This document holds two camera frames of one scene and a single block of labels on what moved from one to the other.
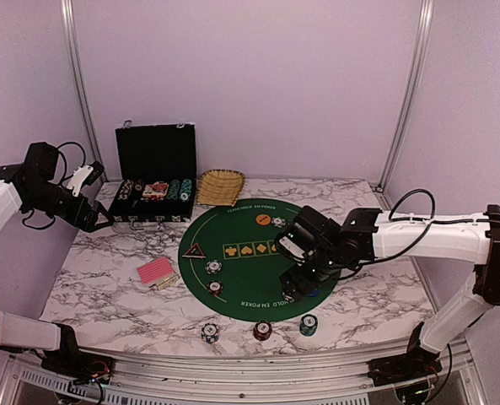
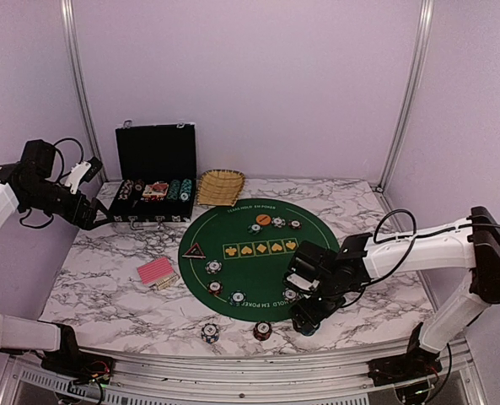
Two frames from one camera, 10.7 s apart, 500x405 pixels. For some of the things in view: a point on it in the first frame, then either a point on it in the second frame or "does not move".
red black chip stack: x=262 y=330 does not move
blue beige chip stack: x=210 y=332 does not move
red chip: x=215 y=287 does not move
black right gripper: x=293 y=280 -> x=302 y=310
